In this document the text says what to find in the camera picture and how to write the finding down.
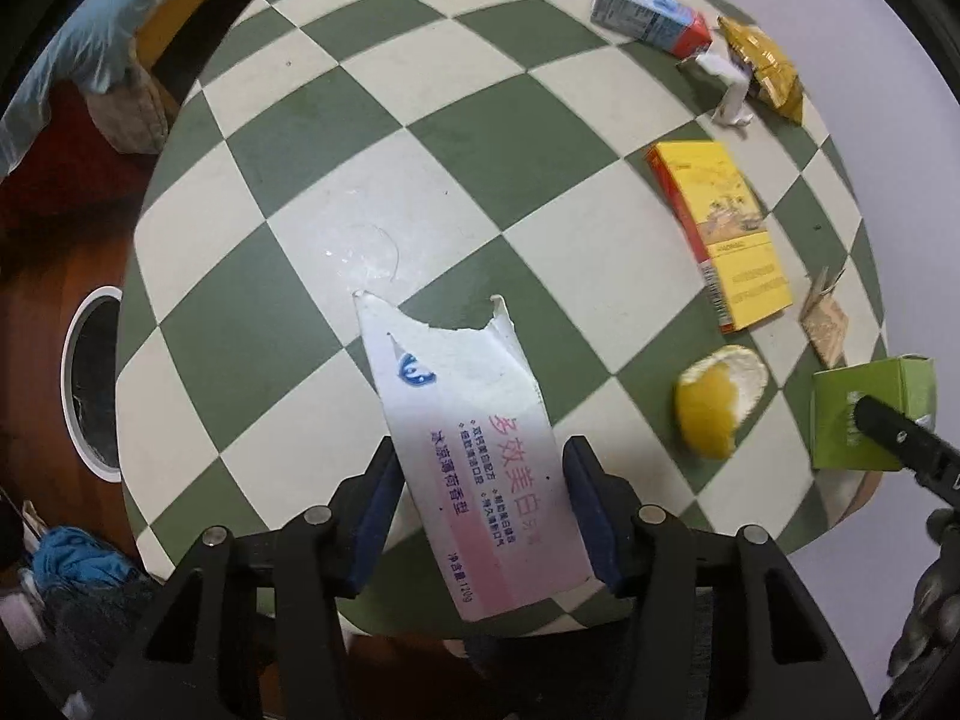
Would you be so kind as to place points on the green cardboard box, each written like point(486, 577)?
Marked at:
point(836, 420)

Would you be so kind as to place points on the yellow cigarette box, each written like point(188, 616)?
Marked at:
point(720, 225)

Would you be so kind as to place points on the bed with blue duvet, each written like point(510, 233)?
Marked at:
point(90, 45)

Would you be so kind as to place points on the white crumpled paper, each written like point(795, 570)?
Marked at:
point(731, 90)

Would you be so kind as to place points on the yellow citrus peel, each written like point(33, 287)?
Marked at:
point(712, 405)

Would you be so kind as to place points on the person's right hand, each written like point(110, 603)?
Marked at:
point(930, 600)

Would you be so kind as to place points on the white toothpaste box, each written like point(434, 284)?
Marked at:
point(480, 450)

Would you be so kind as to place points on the green white checkered tablecloth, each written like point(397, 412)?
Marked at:
point(315, 187)

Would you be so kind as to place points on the round metal trash bin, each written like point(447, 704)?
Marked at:
point(94, 382)

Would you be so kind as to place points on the blue red milk carton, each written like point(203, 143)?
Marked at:
point(637, 11)

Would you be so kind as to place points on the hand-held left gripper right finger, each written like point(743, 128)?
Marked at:
point(592, 510)

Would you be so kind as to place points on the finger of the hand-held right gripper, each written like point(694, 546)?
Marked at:
point(900, 435)

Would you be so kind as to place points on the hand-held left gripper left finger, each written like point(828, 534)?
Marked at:
point(375, 510)

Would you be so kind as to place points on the brown paper wrapper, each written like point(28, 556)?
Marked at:
point(825, 326)

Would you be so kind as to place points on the yellow snack wrapper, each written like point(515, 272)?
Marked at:
point(772, 67)

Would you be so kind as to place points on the blue clothes pile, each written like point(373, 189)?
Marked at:
point(67, 559)

